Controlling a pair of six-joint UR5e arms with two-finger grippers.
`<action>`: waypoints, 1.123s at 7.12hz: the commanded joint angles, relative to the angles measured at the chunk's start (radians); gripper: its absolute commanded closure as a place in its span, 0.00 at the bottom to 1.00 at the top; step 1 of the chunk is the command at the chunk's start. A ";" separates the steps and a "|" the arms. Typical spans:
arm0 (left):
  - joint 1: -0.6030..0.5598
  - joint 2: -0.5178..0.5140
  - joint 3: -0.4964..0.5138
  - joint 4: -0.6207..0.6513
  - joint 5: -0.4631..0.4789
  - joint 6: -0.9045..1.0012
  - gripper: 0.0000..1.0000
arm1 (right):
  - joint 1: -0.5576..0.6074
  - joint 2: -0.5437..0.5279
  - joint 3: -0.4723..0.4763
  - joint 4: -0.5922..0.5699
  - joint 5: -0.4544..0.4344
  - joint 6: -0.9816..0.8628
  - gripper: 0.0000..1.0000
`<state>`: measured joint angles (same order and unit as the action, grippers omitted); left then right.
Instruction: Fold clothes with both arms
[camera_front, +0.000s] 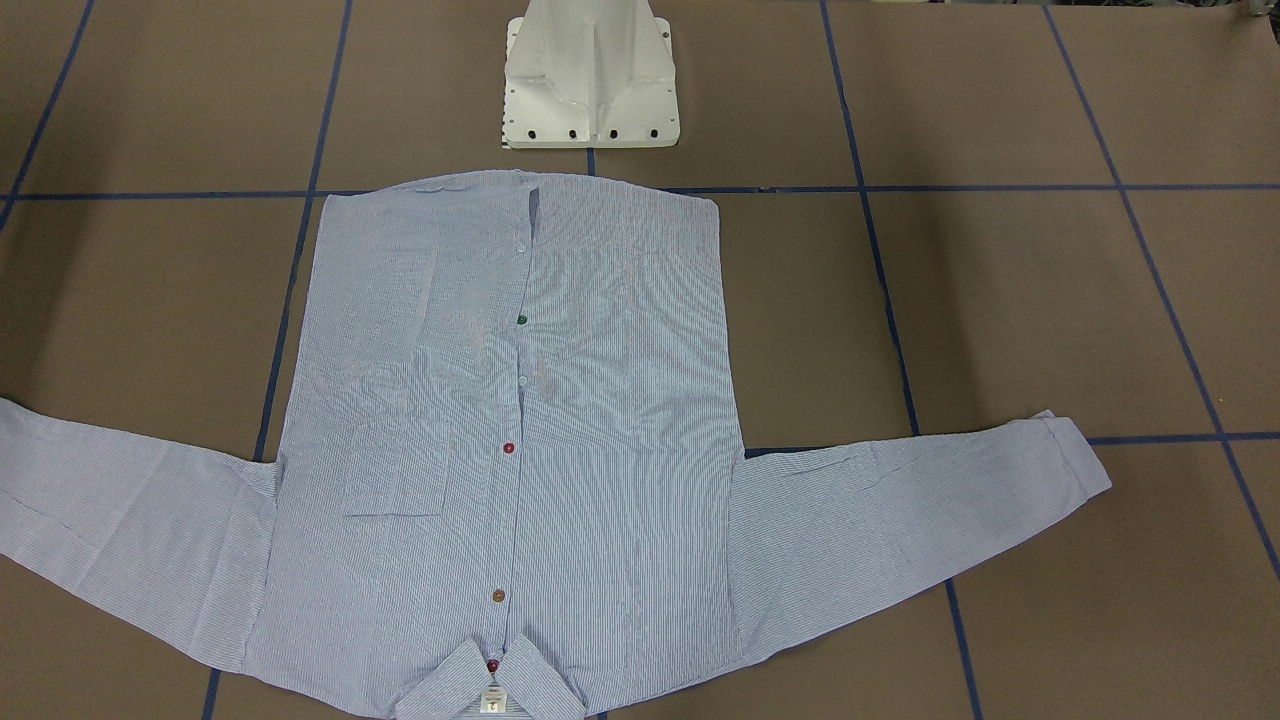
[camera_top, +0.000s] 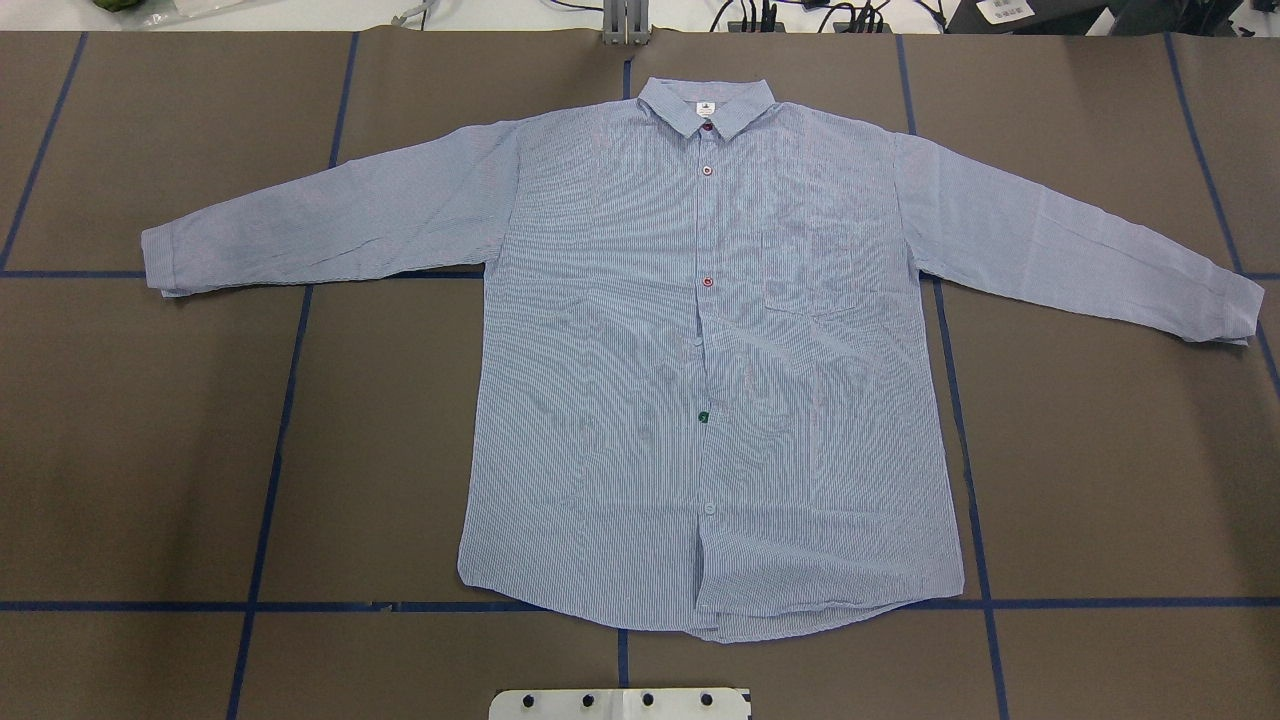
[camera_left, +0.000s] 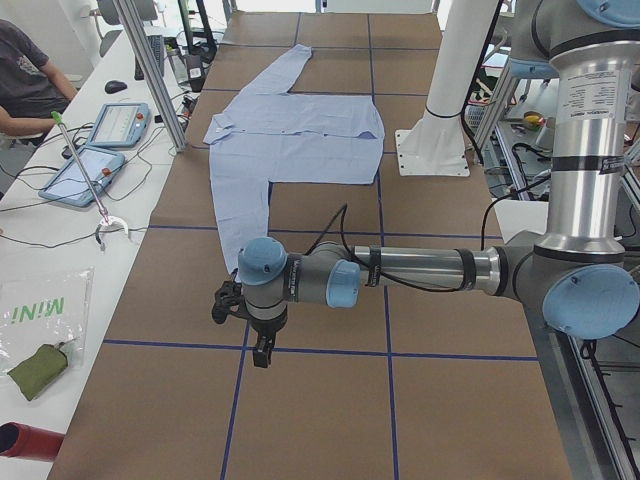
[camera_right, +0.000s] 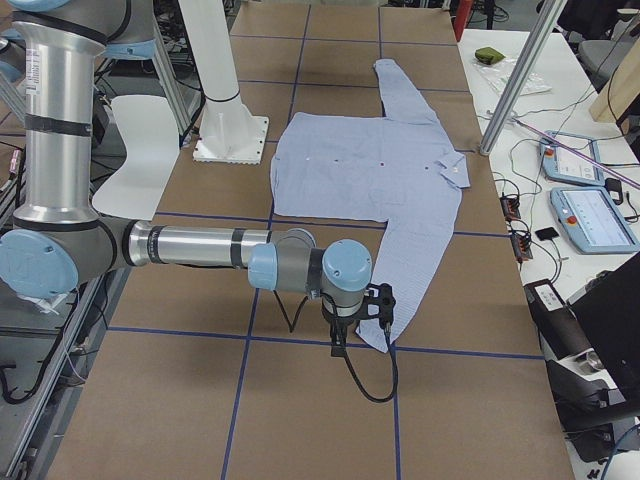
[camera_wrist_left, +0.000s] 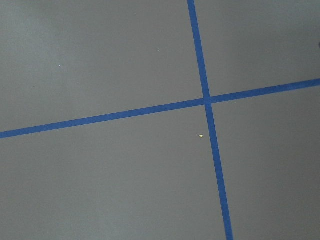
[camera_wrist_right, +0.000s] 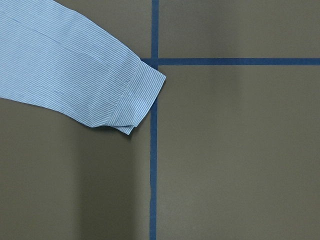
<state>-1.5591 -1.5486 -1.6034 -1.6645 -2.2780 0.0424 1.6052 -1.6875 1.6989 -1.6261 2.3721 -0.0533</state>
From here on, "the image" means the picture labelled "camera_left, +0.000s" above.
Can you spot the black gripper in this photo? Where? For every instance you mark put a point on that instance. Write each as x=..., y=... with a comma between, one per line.
x=267, y=328

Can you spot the light blue striped shirt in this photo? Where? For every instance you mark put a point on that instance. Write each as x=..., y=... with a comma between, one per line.
x=269, y=135

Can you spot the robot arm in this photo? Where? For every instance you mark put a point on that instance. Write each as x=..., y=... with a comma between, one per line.
x=571, y=275

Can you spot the clear plastic bag green print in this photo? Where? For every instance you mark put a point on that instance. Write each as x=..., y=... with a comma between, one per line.
x=50, y=309

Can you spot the green fabric pouch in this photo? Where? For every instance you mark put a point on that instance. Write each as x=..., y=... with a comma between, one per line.
x=36, y=373

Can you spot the lower blue teach pendant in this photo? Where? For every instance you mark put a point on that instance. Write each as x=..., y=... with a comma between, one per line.
x=68, y=186

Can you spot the blue teach pendant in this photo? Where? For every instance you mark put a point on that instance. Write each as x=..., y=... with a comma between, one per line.
x=119, y=125
x=68, y=186

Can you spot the red cylinder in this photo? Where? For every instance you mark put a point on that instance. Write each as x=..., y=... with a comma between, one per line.
x=30, y=443

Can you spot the upper blue teach pendant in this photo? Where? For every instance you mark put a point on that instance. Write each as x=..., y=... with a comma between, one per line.
x=119, y=125

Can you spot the black computer mouse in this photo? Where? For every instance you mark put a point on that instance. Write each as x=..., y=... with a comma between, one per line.
x=114, y=86

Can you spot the seated person in grey shirt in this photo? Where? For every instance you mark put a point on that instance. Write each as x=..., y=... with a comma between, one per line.
x=32, y=87

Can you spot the grabber stick with green handle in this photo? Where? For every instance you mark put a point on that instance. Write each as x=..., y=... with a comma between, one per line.
x=107, y=220

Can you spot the aluminium frame post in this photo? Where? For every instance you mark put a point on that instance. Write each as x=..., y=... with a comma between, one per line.
x=133, y=26

